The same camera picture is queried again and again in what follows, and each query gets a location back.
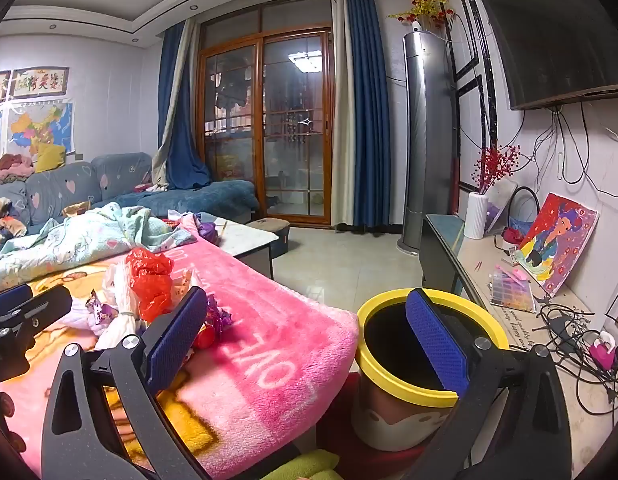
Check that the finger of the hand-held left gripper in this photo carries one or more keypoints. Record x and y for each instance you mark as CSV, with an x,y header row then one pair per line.
x,y
9,297
39,315

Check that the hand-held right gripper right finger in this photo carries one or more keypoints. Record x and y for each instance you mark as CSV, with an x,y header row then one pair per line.
x,y
436,340

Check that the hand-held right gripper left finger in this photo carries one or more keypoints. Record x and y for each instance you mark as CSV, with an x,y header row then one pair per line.
x,y
174,342

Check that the yellow-rimmed waste bin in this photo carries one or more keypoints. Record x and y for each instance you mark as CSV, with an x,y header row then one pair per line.
x,y
404,340

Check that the white plastic bag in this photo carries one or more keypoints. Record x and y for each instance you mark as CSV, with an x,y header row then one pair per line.
x,y
120,332

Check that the person's left hand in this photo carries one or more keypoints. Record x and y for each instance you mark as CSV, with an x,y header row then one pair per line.
x,y
7,403

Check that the red plastic bottle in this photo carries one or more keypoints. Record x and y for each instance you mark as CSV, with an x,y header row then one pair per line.
x,y
204,340

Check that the purple candy wrapper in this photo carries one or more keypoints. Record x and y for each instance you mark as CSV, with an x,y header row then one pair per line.
x,y
99,310
219,317

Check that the red plastic bag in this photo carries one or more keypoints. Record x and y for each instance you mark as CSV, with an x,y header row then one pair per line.
x,y
149,280

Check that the light blue printed quilt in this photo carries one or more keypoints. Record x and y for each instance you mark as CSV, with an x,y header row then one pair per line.
x,y
64,245

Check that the grey television cabinet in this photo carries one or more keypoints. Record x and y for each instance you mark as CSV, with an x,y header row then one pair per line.
x,y
439,250

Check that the clear bead organiser box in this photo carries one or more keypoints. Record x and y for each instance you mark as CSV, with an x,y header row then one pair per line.
x,y
511,290

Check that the pink printed blanket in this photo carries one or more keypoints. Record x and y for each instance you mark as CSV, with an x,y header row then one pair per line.
x,y
269,320

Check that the purple plastic bag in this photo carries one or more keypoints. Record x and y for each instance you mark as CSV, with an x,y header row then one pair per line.
x,y
208,230

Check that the white marble coffee table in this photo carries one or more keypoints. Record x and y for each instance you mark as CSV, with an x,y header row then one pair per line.
x,y
249,245

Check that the blue grey sofa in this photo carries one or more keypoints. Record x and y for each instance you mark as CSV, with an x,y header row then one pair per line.
x,y
64,185

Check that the white ribbed vase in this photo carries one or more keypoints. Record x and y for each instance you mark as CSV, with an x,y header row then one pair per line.
x,y
475,215

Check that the pile of red clothes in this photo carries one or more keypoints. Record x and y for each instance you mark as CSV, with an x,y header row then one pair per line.
x,y
11,166

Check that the yellow pillow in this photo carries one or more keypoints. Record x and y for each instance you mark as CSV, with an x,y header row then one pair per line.
x,y
50,157

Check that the grey padded stool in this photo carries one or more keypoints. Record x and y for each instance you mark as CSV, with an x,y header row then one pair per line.
x,y
274,232

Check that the white vase red flowers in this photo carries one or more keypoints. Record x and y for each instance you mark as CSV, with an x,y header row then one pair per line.
x,y
501,200

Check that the pink and white clothes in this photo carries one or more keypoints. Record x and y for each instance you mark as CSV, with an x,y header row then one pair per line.
x,y
151,188

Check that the colourful portrait painting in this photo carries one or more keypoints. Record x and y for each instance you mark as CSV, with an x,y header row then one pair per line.
x,y
559,240

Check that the green garment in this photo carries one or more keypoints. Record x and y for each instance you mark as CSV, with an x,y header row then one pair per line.
x,y
299,466

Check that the red berry branches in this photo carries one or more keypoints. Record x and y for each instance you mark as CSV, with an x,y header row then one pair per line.
x,y
496,165

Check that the grey tower air conditioner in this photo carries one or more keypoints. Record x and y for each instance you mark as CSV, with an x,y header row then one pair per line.
x,y
426,135

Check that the blue and beige curtain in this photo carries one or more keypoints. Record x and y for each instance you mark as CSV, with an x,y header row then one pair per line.
x,y
364,110
181,135

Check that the framed embroidery picture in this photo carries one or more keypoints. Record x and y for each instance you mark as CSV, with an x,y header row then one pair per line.
x,y
39,82

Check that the wooden sliding glass door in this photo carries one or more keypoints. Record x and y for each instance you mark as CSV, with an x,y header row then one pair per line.
x,y
289,135

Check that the yellow artificial flowers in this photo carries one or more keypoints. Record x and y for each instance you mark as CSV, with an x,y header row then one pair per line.
x,y
424,5

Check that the colourful wall map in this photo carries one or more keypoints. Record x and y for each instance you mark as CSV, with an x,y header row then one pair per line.
x,y
39,127

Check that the black wall trim frames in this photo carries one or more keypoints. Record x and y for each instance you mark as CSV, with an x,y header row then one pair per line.
x,y
489,85

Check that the small white security camera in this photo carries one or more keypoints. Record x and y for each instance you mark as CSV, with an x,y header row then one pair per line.
x,y
417,26

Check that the black wall television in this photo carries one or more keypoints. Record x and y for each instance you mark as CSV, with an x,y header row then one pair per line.
x,y
554,35

